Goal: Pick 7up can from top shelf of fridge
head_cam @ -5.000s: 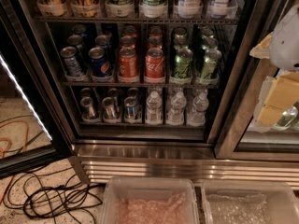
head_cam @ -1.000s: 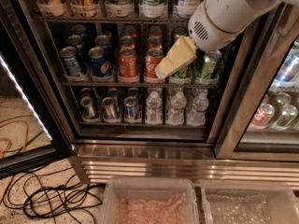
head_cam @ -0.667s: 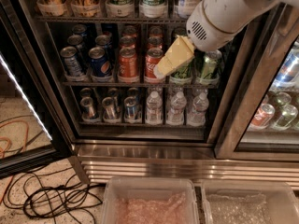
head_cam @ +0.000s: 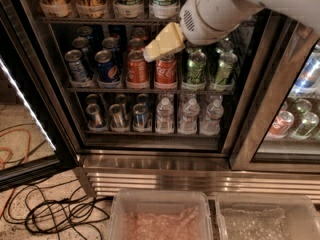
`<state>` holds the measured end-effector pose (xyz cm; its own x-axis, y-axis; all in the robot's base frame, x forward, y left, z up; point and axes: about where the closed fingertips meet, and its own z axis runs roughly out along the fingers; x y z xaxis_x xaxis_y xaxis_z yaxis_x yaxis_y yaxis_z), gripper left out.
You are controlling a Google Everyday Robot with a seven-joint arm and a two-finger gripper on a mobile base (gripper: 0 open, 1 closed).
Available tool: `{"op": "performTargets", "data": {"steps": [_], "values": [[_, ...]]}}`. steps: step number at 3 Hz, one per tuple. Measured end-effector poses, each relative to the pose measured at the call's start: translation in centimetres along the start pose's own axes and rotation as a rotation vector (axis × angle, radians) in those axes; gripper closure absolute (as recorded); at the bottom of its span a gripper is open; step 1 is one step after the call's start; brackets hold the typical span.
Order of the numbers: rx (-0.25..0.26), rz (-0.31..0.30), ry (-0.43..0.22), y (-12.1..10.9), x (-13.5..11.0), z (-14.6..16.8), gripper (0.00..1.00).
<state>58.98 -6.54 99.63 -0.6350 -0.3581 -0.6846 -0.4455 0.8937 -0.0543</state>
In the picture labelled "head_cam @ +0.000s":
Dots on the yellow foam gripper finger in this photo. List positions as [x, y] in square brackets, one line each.
[170, 39]
[156, 50]

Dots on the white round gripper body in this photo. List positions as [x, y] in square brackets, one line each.
[199, 23]

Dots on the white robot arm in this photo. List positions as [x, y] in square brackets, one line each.
[306, 12]

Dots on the red coca-cola can front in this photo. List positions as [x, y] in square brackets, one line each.
[166, 70]

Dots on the orange soda can front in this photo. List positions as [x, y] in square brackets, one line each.
[137, 68]

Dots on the green can front left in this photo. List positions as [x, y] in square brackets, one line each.
[196, 64]

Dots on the blue pepsi can front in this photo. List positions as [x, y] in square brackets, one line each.
[106, 67]

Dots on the small blue can bottom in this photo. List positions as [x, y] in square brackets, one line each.
[141, 115]

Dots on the green can front right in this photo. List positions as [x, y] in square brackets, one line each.
[225, 67]

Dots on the small can bottom middle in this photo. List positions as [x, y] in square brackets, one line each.
[118, 119]

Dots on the silver blue can front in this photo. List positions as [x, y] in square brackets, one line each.
[76, 65]

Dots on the small can bottom left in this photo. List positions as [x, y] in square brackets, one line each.
[96, 119]

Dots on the orange can behind glass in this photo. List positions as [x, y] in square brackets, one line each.
[282, 123]

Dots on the steel fridge base grille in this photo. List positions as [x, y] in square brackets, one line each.
[104, 175]

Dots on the closed right fridge door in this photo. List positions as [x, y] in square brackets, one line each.
[252, 151]

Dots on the open fridge glass door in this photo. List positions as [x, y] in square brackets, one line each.
[30, 126]

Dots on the green can behind glass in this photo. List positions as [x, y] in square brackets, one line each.
[308, 122]

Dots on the water bottle left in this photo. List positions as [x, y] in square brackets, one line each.
[164, 117]

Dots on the water bottle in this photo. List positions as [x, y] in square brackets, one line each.
[188, 120]
[164, 117]
[210, 124]

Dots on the water bottle middle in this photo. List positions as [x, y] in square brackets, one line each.
[188, 120]

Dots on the water bottle right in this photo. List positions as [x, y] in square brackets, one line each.
[210, 124]

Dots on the clear bin pink contents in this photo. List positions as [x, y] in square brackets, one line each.
[160, 215]

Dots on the clear bin white contents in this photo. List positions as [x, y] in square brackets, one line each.
[266, 217]

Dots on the middle wire shelf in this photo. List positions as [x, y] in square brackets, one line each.
[153, 91]

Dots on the wire shelf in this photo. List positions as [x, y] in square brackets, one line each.
[153, 91]
[111, 21]

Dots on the top wire shelf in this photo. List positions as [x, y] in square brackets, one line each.
[111, 21]

